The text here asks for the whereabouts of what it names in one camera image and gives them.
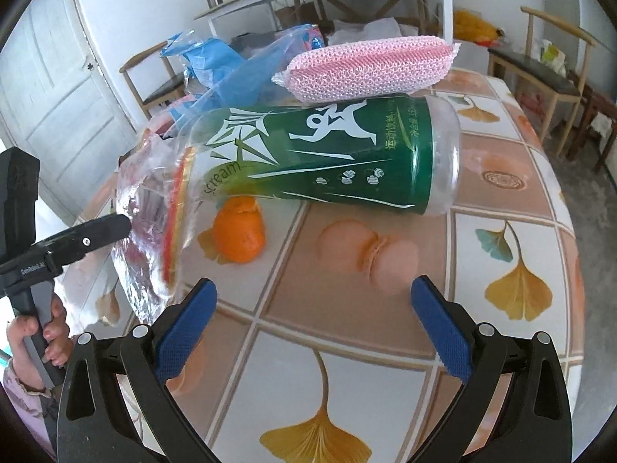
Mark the wooden chair by door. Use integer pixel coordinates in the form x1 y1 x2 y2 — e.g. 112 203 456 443
118 41 185 119

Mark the clear plastic snack bag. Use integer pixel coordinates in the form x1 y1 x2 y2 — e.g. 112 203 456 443
112 96 197 324

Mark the white door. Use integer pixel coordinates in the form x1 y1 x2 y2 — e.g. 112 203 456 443
1 0 137 224

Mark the yellow plastic bag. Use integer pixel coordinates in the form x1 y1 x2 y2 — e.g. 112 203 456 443
453 8 504 46

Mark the person's left hand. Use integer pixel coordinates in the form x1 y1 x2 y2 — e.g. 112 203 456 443
6 291 74 389

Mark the pink left sleeve forearm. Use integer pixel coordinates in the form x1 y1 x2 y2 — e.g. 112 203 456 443
2 362 59 461

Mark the pink mesh sponge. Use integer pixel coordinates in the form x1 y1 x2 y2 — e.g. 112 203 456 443
272 35 460 103

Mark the green label plastic bottle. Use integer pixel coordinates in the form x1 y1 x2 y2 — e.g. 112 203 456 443
187 94 460 242

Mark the orange peel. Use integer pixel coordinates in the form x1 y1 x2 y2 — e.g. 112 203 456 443
212 196 266 264

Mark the dark wooden stool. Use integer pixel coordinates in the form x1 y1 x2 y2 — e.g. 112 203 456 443
567 81 616 174

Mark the wooden chair black seat right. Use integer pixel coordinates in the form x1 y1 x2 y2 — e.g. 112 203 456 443
487 5 598 156

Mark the blue plastic bag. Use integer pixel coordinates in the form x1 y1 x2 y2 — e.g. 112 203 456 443
160 24 326 121

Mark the patterned tablecloth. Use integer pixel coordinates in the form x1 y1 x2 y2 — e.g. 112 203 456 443
64 69 583 462

